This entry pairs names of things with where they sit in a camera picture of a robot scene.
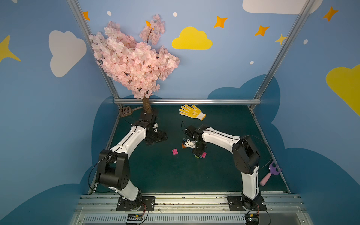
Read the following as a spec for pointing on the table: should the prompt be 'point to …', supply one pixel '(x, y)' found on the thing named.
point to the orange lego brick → (183, 146)
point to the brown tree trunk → (146, 105)
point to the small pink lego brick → (204, 155)
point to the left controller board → (134, 218)
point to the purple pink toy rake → (272, 170)
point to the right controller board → (251, 219)
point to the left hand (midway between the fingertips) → (161, 138)
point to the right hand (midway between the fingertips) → (200, 150)
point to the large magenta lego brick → (175, 152)
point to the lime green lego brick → (197, 157)
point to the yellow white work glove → (193, 112)
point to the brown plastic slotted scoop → (127, 110)
